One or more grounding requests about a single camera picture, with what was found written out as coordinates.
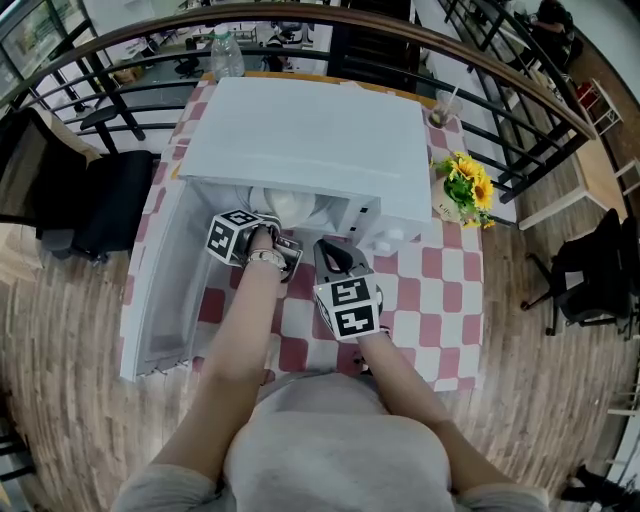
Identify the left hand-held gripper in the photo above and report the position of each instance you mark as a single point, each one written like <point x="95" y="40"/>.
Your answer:
<point x="227" y="235"/>

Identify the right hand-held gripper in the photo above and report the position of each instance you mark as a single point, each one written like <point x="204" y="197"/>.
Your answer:
<point x="352" y="307"/>

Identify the white microwave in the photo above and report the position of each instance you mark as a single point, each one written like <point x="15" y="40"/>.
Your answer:
<point x="310" y="130"/>

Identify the person's left forearm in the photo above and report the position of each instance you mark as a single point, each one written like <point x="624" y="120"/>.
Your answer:
<point x="245" y="320"/>

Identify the person's right forearm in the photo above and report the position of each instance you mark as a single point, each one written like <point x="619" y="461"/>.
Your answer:
<point x="395" y="380"/>

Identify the glass microwave turntable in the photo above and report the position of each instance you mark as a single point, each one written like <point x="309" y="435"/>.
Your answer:
<point x="322" y="210"/>

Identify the person's left hand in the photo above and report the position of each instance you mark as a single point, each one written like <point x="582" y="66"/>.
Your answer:
<point x="262" y="242"/>

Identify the pink checkered tablecloth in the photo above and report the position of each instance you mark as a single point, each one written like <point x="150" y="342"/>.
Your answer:
<point x="440" y="300"/>

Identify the black chair with armrest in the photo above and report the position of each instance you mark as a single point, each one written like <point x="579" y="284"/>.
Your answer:
<point x="105" y="200"/>

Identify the sunflower pot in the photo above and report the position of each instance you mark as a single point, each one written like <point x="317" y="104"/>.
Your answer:
<point x="467" y="192"/>

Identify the clear plastic water bottle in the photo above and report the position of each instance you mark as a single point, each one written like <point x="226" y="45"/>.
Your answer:
<point x="227" y="55"/>

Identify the clear plastic cup with straw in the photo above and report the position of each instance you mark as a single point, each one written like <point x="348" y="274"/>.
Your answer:
<point x="442" y="115"/>

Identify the person's grey shirt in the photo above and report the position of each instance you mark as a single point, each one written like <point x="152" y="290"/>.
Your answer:
<point x="335" y="450"/>

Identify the black railing with wooden handrail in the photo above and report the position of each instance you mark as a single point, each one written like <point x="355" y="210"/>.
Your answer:
<point x="400" y="27"/>

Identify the black office chair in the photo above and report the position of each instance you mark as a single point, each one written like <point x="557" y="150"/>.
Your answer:
<point x="590" y="280"/>

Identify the wooden table with white legs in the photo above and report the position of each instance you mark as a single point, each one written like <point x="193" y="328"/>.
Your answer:
<point x="595" y="175"/>

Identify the white folding table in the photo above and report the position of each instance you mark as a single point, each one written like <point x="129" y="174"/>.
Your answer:
<point x="602" y="105"/>

